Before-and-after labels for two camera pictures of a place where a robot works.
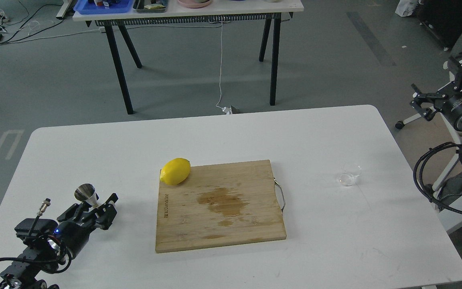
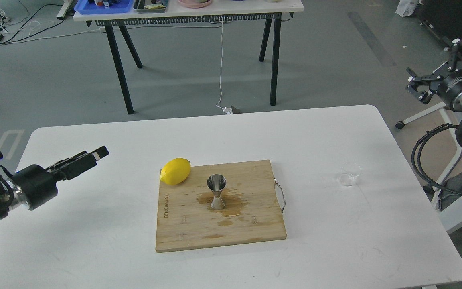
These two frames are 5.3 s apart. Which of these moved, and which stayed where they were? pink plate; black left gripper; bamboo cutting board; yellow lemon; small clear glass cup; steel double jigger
Moved: steel double jigger; black left gripper
Stayed: yellow lemon; small clear glass cup; pink plate; bamboo cutting board
